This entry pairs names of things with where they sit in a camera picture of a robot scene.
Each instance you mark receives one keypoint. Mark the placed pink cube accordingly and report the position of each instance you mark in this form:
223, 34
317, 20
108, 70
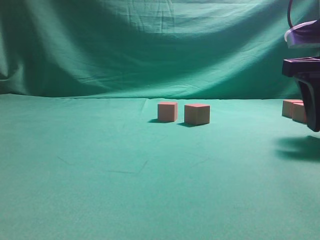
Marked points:
167, 111
197, 114

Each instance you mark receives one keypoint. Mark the green cloth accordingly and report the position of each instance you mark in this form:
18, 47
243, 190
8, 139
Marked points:
83, 155

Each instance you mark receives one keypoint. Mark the middle pink wooden cube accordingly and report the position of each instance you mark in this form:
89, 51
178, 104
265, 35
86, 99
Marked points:
299, 113

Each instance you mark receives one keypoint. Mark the far pink wooden cube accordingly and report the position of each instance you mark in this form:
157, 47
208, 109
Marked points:
287, 107

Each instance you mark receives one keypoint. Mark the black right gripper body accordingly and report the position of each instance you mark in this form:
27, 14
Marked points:
301, 67

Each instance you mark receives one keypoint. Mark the pink wooden cube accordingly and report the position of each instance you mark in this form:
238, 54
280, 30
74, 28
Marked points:
287, 107
299, 113

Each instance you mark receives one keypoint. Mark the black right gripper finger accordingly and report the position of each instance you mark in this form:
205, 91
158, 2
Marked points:
309, 86

